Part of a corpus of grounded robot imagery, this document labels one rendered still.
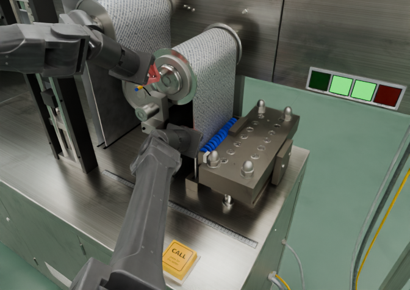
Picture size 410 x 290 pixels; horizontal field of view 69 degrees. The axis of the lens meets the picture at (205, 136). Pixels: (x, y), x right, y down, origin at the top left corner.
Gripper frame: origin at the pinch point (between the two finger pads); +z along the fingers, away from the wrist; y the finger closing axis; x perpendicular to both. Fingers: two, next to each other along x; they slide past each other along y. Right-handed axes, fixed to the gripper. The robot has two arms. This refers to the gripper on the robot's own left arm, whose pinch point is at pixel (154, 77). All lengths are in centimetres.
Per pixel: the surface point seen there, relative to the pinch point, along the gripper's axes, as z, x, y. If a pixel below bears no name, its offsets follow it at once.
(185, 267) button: 6.2, -39.7, 19.9
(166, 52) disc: 0.5, 6.5, 0.8
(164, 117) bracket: 8.6, -8.5, 0.1
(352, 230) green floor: 158, -40, 56
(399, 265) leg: 101, -38, 74
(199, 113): 13.0, -4.6, 7.2
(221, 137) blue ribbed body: 26.1, -8.9, 9.6
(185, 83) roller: 4.1, 1.0, 6.2
